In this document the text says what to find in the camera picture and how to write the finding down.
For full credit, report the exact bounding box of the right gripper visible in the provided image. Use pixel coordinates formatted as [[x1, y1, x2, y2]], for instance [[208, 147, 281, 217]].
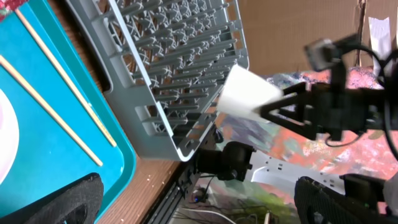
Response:
[[256, 62, 397, 141]]

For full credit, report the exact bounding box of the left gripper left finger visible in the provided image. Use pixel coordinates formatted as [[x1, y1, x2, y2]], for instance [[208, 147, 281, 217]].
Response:
[[1, 172, 104, 224]]

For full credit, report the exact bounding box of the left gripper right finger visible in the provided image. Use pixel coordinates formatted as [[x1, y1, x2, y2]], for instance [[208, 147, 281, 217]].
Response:
[[294, 175, 397, 224]]

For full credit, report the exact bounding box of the white cup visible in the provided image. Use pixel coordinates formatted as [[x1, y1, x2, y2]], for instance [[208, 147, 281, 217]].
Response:
[[216, 65, 284, 123]]

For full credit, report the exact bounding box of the red snack wrapper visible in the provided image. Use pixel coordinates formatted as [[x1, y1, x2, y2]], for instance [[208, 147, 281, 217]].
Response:
[[0, 0, 28, 22]]

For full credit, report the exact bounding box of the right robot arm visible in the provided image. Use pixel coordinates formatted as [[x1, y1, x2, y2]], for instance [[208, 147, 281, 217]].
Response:
[[195, 65, 397, 195]]

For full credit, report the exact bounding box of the grey dishwasher rack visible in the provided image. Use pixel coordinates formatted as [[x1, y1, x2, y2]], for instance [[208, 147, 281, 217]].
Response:
[[67, 0, 249, 161]]

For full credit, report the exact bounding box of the teal serving tray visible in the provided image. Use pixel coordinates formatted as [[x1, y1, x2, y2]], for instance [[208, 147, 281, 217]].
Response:
[[1, 0, 136, 216]]

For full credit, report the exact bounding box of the pink plate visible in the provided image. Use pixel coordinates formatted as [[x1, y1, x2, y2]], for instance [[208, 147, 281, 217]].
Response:
[[1, 90, 19, 182]]

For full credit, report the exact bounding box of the left wooden chopstick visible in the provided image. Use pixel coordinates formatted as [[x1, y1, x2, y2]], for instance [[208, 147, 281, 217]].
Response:
[[1, 56, 103, 166]]

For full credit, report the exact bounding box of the wooden chopstick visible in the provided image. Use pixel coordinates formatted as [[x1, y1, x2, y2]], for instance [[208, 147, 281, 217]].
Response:
[[15, 9, 117, 147], [1, 56, 103, 166]]

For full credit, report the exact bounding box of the right wooden chopstick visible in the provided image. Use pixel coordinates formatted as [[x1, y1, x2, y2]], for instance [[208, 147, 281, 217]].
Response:
[[15, 9, 117, 147]]

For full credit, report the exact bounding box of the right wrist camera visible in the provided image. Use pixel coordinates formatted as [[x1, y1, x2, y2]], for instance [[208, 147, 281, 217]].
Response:
[[304, 39, 336, 72]]

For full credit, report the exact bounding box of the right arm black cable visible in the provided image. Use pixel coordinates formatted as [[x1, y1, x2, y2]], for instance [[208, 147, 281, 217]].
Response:
[[325, 43, 398, 161]]

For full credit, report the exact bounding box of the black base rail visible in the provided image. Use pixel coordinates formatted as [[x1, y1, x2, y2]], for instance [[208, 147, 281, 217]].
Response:
[[141, 162, 200, 224]]

